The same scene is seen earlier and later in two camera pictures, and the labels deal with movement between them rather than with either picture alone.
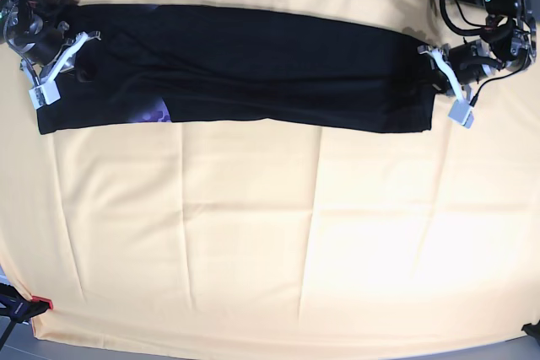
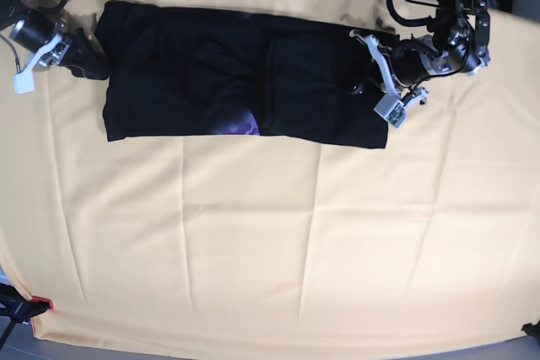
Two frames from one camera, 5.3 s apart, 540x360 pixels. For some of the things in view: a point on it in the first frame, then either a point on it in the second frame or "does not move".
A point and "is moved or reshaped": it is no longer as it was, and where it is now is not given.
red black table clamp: [20, 308] does not move
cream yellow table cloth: [276, 236] does not move
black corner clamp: [531, 330] does not move
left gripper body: [38, 40] does not move
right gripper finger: [443, 52] to [354, 34]
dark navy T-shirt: [158, 63] is moved or reshaped
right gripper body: [472, 61] to [413, 61]
